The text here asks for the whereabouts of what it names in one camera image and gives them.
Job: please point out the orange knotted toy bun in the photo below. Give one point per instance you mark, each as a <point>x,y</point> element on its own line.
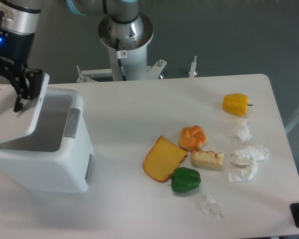
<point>192,138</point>

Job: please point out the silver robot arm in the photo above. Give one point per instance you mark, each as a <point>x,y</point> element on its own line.
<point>18,23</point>

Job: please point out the white trash can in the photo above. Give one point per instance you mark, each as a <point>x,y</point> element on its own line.
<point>45,146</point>

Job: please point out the crumpled white tissue lower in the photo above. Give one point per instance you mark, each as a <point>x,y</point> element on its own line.
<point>245,170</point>

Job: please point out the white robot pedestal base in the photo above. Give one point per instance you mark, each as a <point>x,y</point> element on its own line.
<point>127,46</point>

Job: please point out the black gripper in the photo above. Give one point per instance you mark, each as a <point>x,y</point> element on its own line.
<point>14,53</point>

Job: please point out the crumpled white tissue middle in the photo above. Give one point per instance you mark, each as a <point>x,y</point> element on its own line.
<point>256,152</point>

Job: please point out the yellow toy bell pepper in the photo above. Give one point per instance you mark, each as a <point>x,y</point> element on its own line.
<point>236,104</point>

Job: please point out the white post with red base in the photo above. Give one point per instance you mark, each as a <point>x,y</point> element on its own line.
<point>192,72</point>

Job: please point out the green toy bell pepper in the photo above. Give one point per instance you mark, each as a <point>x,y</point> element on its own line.
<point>185,179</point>

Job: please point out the pale toy bread loaf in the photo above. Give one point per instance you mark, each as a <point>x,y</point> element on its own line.
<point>207,159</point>

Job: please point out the crumpled white tissue upper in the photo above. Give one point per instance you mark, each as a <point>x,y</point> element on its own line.
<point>241,131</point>

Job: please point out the toy bread slice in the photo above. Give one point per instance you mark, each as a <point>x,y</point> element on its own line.
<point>163,159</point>

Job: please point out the small crumpled white tissue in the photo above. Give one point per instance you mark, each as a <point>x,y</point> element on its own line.
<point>208,206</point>

